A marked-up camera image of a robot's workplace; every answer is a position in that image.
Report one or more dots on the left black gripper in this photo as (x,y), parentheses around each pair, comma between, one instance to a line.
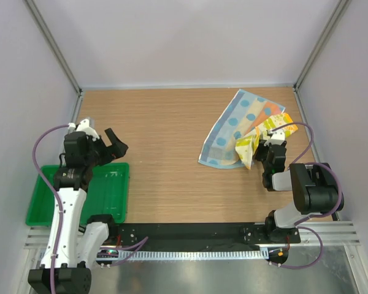
(110,152)

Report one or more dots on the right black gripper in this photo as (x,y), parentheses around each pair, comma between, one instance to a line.
(260,147)

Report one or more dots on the yellow green patterned towel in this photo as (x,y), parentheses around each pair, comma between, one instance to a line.
(247,146)

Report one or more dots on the blue polka dot towel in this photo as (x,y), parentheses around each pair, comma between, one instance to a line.
(244,112)

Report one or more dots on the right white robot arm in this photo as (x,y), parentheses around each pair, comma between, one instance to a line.
(314,187)

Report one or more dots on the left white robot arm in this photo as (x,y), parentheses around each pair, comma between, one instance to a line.
(66,264)

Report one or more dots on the green plastic tray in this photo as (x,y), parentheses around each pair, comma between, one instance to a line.
(107,194)

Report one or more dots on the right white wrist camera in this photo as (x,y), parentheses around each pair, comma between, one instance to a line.
(275,137)

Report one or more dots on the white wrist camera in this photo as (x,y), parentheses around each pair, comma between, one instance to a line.
(86,125)
(275,137)

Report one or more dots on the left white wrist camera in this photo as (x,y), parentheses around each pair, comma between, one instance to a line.
(86,125)

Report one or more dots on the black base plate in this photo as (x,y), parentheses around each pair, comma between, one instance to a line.
(206,237)

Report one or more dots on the white slotted cable duct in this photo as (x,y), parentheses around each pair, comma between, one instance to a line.
(195,256)

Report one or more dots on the aluminium front rail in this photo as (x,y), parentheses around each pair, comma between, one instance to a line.
(333,233)

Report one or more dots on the left aluminium frame post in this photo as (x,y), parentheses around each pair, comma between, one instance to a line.
(51,42)

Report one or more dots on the aluminium frame post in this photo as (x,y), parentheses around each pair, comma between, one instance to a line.
(323,39)
(51,42)

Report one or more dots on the right aluminium frame post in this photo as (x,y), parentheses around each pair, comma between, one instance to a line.
(323,39)

